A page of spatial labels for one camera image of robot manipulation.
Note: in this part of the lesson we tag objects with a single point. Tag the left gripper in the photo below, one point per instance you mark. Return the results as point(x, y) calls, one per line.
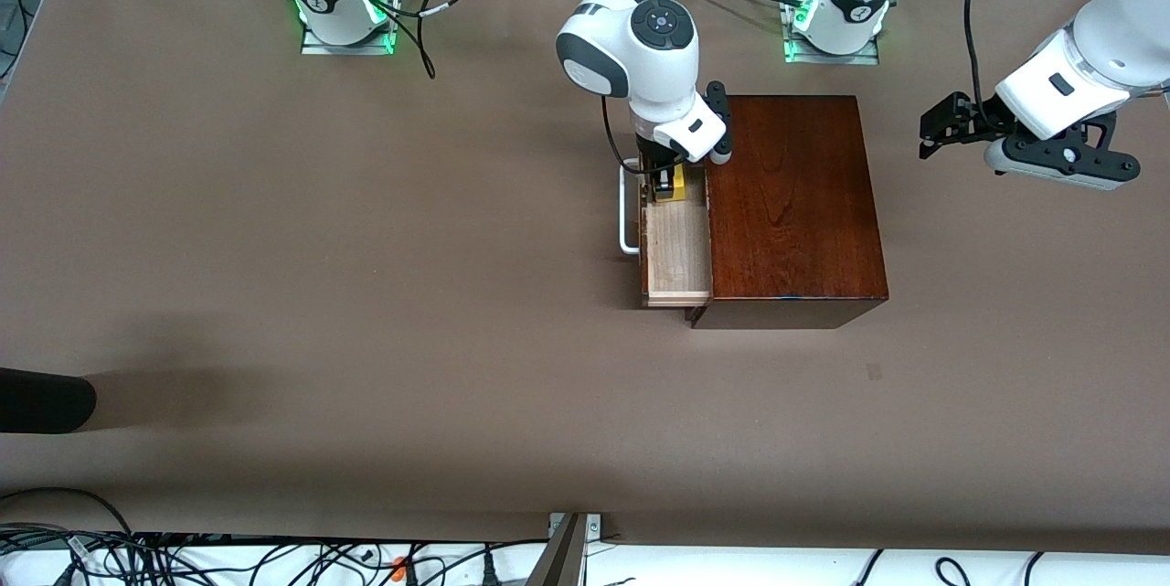
point(978, 117)

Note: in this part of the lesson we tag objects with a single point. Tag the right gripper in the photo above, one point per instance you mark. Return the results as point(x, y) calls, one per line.
point(654, 160)

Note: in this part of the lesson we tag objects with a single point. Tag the yellow cube block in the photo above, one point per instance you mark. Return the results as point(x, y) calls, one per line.
point(682, 188)

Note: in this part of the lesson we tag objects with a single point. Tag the metal base plate right arm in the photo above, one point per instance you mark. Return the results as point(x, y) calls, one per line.
point(315, 47)

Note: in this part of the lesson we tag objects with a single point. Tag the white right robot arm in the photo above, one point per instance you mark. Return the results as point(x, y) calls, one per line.
point(631, 56)

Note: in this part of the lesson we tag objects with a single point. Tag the metal base plate left arm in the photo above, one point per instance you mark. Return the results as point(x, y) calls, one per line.
point(864, 58)

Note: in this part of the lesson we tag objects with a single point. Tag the dark brown wooden cabinet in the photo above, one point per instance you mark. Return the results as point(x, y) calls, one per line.
point(795, 202)

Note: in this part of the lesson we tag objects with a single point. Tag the brown table cover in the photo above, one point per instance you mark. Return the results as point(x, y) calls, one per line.
point(366, 248)

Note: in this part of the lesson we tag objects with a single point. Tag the dark slanted beam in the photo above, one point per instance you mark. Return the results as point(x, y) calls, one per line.
point(559, 559)

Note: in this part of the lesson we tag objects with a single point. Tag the small orange object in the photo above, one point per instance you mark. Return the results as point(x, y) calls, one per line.
point(398, 568)

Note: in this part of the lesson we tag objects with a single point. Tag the black cylindrical object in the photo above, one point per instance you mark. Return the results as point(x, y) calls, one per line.
point(41, 401)

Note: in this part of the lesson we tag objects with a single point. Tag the metal corner bracket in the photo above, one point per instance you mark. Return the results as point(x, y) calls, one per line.
point(592, 527)

